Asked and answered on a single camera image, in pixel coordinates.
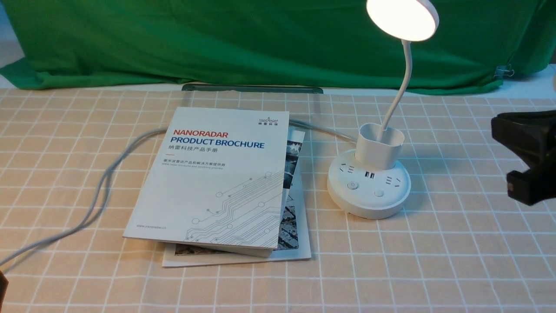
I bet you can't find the white Nanoradar product brochure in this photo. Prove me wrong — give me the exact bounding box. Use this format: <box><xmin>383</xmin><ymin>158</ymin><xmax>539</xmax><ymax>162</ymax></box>
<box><xmin>123</xmin><ymin>107</ymin><xmax>290</xmax><ymax>257</ymax></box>

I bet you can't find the green backdrop cloth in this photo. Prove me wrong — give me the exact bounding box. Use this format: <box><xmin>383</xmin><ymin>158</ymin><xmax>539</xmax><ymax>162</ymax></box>
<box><xmin>1</xmin><ymin>0</ymin><xmax>555</xmax><ymax>95</ymax></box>

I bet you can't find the metal binder clip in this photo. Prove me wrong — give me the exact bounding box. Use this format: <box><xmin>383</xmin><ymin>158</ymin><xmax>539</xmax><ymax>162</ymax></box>
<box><xmin>493</xmin><ymin>64</ymin><xmax>515</xmax><ymax>80</ymax></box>

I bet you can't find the lower brochure with photos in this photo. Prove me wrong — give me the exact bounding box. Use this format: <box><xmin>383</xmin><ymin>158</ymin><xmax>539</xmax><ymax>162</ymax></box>
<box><xmin>162</xmin><ymin>127</ymin><xmax>311</xmax><ymax>269</ymax></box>

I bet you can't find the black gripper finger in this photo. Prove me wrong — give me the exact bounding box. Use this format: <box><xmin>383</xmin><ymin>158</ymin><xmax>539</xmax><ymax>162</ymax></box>
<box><xmin>506</xmin><ymin>169</ymin><xmax>556</xmax><ymax>206</ymax></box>

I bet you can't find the dark brown object at edge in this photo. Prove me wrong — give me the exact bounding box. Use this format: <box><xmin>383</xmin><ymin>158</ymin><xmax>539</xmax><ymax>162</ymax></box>
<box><xmin>0</xmin><ymin>271</ymin><xmax>9</xmax><ymax>312</ymax></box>

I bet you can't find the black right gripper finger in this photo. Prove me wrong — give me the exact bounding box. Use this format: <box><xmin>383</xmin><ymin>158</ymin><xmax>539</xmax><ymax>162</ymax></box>
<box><xmin>491</xmin><ymin>110</ymin><xmax>556</xmax><ymax>168</ymax></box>

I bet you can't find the white desk lamp with base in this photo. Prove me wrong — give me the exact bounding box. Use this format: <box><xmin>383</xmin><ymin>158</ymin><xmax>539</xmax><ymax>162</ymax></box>
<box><xmin>327</xmin><ymin>0</ymin><xmax>439</xmax><ymax>220</ymax></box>

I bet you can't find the checked beige tablecloth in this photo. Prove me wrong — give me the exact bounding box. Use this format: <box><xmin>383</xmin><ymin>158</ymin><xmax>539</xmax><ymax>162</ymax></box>
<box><xmin>0</xmin><ymin>89</ymin><xmax>555</xmax><ymax>313</ymax></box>

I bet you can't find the grey power cable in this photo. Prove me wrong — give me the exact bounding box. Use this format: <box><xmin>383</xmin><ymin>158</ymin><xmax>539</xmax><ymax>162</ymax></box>
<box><xmin>0</xmin><ymin>119</ymin><xmax>357</xmax><ymax>267</ymax></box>

